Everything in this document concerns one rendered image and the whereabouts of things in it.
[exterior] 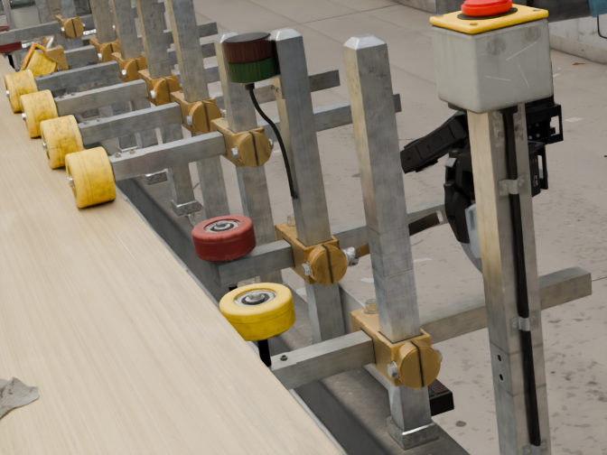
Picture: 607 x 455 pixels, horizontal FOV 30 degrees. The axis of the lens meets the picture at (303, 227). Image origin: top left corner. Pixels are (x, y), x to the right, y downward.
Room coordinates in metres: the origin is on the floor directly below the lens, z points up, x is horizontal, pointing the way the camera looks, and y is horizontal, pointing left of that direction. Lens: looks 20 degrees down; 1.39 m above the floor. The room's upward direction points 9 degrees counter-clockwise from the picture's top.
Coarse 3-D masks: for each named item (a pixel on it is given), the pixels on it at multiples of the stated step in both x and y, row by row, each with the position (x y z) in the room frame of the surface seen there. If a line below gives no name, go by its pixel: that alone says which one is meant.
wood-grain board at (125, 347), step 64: (0, 64) 2.89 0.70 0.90; (0, 128) 2.17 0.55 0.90; (0, 192) 1.72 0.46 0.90; (64, 192) 1.66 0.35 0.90; (0, 256) 1.41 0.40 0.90; (64, 256) 1.38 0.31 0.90; (128, 256) 1.34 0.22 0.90; (0, 320) 1.19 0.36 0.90; (64, 320) 1.16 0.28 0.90; (128, 320) 1.14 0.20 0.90; (192, 320) 1.11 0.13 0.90; (64, 384) 1.01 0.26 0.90; (128, 384) 0.99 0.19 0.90; (192, 384) 0.96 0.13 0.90; (256, 384) 0.95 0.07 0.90; (0, 448) 0.90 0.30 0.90; (64, 448) 0.88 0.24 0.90; (128, 448) 0.86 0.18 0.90; (192, 448) 0.85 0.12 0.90; (256, 448) 0.83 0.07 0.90; (320, 448) 0.82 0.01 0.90
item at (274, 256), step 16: (416, 208) 1.47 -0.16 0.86; (432, 208) 1.46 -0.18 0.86; (352, 224) 1.44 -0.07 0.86; (352, 240) 1.42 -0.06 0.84; (368, 240) 1.43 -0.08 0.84; (256, 256) 1.38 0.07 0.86; (272, 256) 1.39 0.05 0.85; (288, 256) 1.40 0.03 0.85; (224, 272) 1.37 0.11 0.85; (240, 272) 1.37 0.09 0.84; (256, 272) 1.38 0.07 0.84; (272, 272) 1.39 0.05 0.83
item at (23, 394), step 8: (0, 384) 1.01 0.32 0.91; (8, 384) 0.99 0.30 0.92; (16, 384) 0.99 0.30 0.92; (24, 384) 1.00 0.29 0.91; (0, 392) 0.98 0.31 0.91; (8, 392) 0.98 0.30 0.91; (16, 392) 0.98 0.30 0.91; (24, 392) 0.99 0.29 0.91; (32, 392) 0.99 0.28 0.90; (0, 400) 0.98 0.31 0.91; (8, 400) 0.97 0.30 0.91; (16, 400) 0.98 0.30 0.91; (24, 400) 0.98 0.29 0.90; (32, 400) 0.98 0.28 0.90; (0, 408) 0.96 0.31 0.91; (8, 408) 0.97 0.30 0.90; (0, 416) 0.95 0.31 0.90
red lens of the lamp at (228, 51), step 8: (224, 40) 1.38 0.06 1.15; (264, 40) 1.34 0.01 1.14; (272, 40) 1.37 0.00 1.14; (224, 48) 1.36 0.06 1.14; (232, 48) 1.34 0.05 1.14; (240, 48) 1.34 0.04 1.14; (248, 48) 1.34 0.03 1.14; (256, 48) 1.34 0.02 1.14; (264, 48) 1.34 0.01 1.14; (272, 48) 1.36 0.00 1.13; (232, 56) 1.34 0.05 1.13; (240, 56) 1.34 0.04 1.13; (248, 56) 1.34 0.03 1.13; (256, 56) 1.34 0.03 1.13; (264, 56) 1.34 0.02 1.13
